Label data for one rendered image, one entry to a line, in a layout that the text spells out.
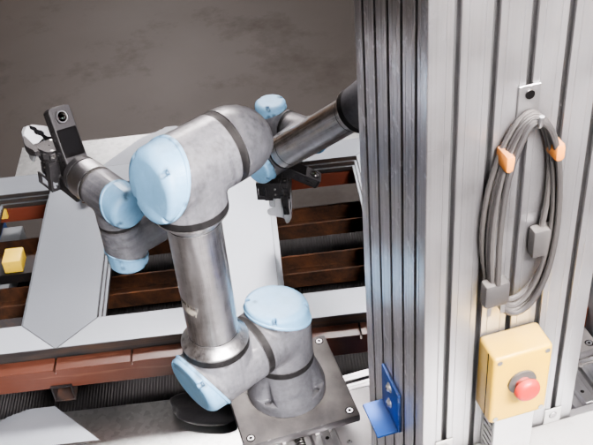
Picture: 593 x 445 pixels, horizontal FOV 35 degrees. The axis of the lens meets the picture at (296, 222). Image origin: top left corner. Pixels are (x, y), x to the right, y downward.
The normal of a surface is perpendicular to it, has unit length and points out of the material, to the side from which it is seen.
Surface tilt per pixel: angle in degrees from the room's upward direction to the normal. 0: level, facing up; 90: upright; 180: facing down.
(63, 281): 0
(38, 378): 90
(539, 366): 90
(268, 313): 8
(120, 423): 0
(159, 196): 82
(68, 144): 59
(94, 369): 90
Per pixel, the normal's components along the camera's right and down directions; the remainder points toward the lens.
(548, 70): 0.28, 0.58
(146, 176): -0.74, 0.36
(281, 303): 0.02, -0.84
